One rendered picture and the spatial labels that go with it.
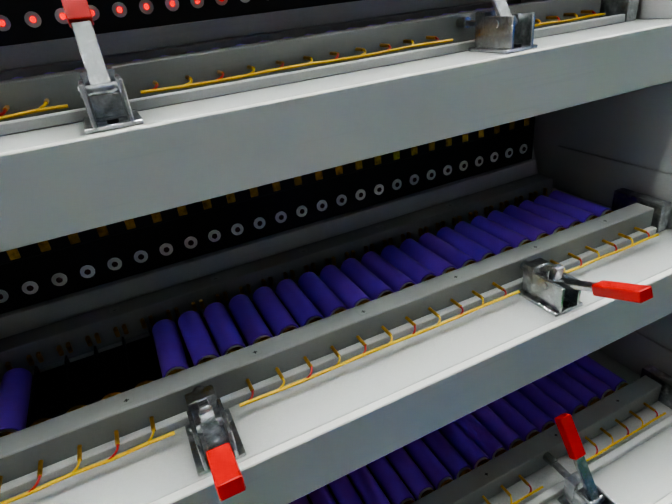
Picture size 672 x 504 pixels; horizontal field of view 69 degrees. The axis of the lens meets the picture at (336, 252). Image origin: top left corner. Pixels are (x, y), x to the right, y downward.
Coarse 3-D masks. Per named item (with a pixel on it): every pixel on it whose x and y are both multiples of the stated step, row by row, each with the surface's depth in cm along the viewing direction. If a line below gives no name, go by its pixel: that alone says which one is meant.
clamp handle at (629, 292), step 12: (552, 276) 37; (576, 288) 35; (588, 288) 34; (600, 288) 33; (612, 288) 32; (624, 288) 31; (636, 288) 31; (648, 288) 30; (624, 300) 31; (636, 300) 30
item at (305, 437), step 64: (448, 192) 51; (576, 192) 55; (640, 192) 48; (256, 256) 44; (640, 256) 42; (0, 320) 37; (512, 320) 36; (576, 320) 36; (640, 320) 40; (0, 384) 36; (320, 384) 32; (384, 384) 32; (448, 384) 32; (512, 384) 36; (256, 448) 28; (320, 448) 29; (384, 448) 32
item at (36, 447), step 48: (576, 240) 41; (432, 288) 37; (480, 288) 38; (288, 336) 34; (336, 336) 34; (144, 384) 31; (192, 384) 30; (240, 384) 32; (48, 432) 28; (96, 432) 29; (0, 480) 27
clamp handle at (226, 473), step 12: (204, 420) 27; (216, 420) 28; (204, 432) 27; (216, 432) 26; (216, 444) 25; (228, 444) 24; (216, 456) 23; (228, 456) 23; (216, 468) 22; (228, 468) 22; (216, 480) 21; (228, 480) 21; (240, 480) 21; (228, 492) 21; (240, 492) 21
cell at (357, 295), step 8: (320, 272) 42; (328, 272) 42; (336, 272) 41; (328, 280) 41; (336, 280) 40; (344, 280) 40; (336, 288) 40; (344, 288) 39; (352, 288) 39; (344, 296) 39; (352, 296) 38; (360, 296) 38; (352, 304) 38
